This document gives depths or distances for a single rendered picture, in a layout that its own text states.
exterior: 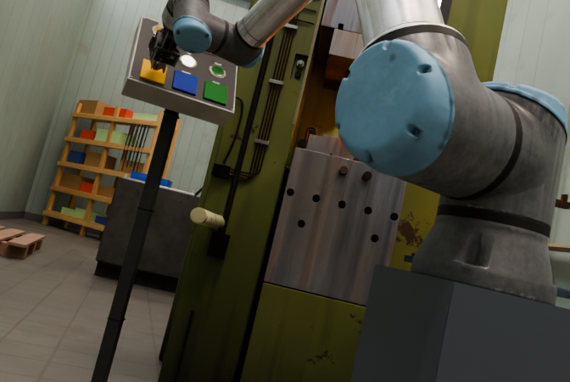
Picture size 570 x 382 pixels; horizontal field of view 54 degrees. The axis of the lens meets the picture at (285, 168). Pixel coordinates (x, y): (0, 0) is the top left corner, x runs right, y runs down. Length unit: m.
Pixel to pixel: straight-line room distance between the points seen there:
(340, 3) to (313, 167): 0.60
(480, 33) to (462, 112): 1.63
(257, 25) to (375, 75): 0.75
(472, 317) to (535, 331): 0.09
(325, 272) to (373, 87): 1.21
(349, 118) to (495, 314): 0.29
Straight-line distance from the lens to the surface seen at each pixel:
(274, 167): 2.04
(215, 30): 1.42
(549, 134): 0.81
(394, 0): 0.78
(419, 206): 2.07
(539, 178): 0.80
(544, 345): 0.77
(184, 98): 1.75
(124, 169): 9.25
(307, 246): 1.82
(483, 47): 2.26
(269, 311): 1.83
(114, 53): 11.21
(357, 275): 1.83
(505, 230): 0.77
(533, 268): 0.77
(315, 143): 1.91
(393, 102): 0.64
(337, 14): 2.05
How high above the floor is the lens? 0.59
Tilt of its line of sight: 8 degrees up
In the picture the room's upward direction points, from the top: 13 degrees clockwise
